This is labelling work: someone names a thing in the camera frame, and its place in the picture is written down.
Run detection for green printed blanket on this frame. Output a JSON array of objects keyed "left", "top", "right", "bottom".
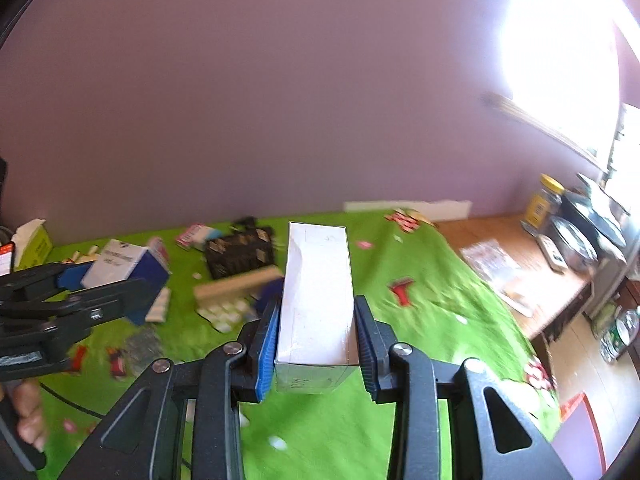
[{"left": 30, "top": 210, "right": 563, "bottom": 480}]

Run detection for white paper strip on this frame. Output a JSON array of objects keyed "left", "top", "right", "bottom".
[{"left": 343, "top": 200, "right": 473, "bottom": 222}]

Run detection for white pill blister packs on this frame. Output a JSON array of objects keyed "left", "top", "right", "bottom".
[{"left": 196, "top": 296, "right": 261, "bottom": 333}]

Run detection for white remote control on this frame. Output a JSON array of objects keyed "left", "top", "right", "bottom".
[{"left": 536, "top": 235, "right": 571, "bottom": 273}]

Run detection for yellow lid glass jar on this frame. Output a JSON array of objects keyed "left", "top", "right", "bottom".
[{"left": 523, "top": 173, "right": 566, "bottom": 237}]

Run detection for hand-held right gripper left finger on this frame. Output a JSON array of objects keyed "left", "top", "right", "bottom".
[{"left": 70, "top": 296, "right": 282, "bottom": 480}]

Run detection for wooden windowsill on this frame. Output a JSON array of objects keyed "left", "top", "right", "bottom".
[{"left": 480, "top": 91, "right": 606, "bottom": 173}]

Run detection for metal bowl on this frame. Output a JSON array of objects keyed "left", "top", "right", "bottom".
[{"left": 550, "top": 217, "right": 600, "bottom": 275}]

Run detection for black plastic basket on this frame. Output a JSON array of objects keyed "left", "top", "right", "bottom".
[{"left": 204, "top": 227, "right": 278, "bottom": 281}]

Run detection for black pan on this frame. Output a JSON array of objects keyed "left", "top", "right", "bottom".
[{"left": 562, "top": 172, "right": 632, "bottom": 261}]

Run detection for person's left hand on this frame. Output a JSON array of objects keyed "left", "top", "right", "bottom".
[{"left": 9, "top": 379, "right": 49, "bottom": 453}]

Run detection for clear water bottle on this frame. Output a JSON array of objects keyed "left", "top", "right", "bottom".
[{"left": 599, "top": 306, "right": 640, "bottom": 365}]

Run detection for wooden side table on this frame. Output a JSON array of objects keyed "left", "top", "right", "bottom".
[{"left": 436, "top": 215, "right": 596, "bottom": 343}]

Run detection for window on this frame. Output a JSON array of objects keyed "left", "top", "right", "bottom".
[{"left": 497, "top": 0, "right": 640, "bottom": 171}]

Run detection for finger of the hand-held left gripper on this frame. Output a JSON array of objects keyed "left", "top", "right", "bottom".
[
  {"left": 0, "top": 261, "right": 97, "bottom": 307},
  {"left": 62, "top": 278, "right": 154, "bottom": 332}
]

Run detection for white and blue medicine box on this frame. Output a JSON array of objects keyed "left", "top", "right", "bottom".
[{"left": 80, "top": 239, "right": 172, "bottom": 327}]

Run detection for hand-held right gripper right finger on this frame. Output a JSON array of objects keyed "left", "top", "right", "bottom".
[{"left": 352, "top": 296, "right": 573, "bottom": 480}]

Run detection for white cardboard box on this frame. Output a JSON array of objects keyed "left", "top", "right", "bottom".
[{"left": 274, "top": 221, "right": 359, "bottom": 395}]

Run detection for green tissue box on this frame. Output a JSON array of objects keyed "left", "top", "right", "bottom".
[{"left": 11, "top": 218, "right": 54, "bottom": 273}]

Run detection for clear plastic bag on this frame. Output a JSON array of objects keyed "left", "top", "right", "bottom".
[{"left": 459, "top": 239, "right": 523, "bottom": 293}]

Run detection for wooden block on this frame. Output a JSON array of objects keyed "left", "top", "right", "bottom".
[{"left": 193, "top": 266, "right": 284, "bottom": 308}]

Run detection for red-rimmed box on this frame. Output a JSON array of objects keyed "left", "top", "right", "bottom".
[{"left": 559, "top": 391, "right": 610, "bottom": 467}]

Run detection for pink and teal small box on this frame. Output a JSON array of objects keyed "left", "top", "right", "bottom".
[{"left": 175, "top": 224, "right": 221, "bottom": 251}]

